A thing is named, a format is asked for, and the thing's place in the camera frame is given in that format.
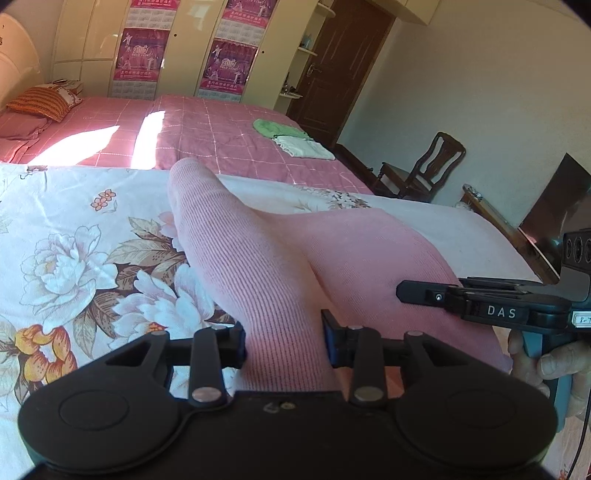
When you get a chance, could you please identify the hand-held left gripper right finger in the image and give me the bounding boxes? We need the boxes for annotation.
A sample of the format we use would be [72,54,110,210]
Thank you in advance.
[320,309,464,408]

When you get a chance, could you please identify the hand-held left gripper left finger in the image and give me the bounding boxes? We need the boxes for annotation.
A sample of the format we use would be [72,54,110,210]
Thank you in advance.
[110,320,249,411]

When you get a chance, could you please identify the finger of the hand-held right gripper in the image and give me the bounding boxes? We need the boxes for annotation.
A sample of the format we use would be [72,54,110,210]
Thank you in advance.
[396,279,573,331]
[456,275,561,296]

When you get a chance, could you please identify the pink knit sweater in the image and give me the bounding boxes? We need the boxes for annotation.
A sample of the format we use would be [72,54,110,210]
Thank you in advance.
[167,157,514,400]

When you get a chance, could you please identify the person's right hand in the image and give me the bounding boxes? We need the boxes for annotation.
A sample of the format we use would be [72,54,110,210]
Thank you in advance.
[507,330,591,422]

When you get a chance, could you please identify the wooden television stand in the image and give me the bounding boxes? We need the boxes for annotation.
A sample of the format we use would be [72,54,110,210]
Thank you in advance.
[461,183,560,283]

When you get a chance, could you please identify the flat screen television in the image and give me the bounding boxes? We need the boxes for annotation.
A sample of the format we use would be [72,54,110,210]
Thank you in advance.
[518,152,591,274]

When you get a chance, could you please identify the dark wooden chair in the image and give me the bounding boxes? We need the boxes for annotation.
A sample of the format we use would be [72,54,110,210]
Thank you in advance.
[370,131,467,204]

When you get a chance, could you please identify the floral bed blanket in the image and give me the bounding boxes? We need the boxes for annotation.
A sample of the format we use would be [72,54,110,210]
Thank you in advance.
[0,164,542,480]

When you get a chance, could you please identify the white folded cloth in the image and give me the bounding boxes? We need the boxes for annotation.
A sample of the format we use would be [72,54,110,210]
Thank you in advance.
[271,135,336,162]

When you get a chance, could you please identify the green folded cloth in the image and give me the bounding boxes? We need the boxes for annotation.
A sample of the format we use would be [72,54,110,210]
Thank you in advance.
[252,118,311,142]

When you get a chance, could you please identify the pink checked bedspread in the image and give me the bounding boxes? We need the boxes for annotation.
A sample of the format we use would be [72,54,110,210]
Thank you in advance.
[0,94,376,195]

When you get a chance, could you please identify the brown wooden door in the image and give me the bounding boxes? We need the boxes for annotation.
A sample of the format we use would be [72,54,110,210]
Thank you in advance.
[286,0,396,149]

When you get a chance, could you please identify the cream corner shelves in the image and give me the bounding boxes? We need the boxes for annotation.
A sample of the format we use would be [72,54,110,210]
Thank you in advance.
[278,0,336,101]

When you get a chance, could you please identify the cream overhead cabinet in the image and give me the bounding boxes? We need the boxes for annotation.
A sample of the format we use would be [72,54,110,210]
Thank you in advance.
[392,0,445,27]

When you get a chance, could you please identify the cream wardrobe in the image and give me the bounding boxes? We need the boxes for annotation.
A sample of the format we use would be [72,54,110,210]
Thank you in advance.
[50,0,325,106]

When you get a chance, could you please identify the small floral pillow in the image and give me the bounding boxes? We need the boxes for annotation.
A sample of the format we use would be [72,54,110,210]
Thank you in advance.
[53,79,85,108]

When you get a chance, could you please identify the pink pillow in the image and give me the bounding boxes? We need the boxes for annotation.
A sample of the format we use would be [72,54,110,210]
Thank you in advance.
[0,110,51,140]

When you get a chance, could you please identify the orange striped pillow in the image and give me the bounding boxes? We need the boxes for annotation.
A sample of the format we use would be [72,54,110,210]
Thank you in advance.
[6,85,71,123]

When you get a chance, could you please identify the bed headboard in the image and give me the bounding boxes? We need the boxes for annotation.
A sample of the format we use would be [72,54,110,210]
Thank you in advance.
[0,13,48,112]

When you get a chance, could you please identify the black cable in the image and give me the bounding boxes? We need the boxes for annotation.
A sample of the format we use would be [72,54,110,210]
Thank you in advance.
[566,405,591,480]

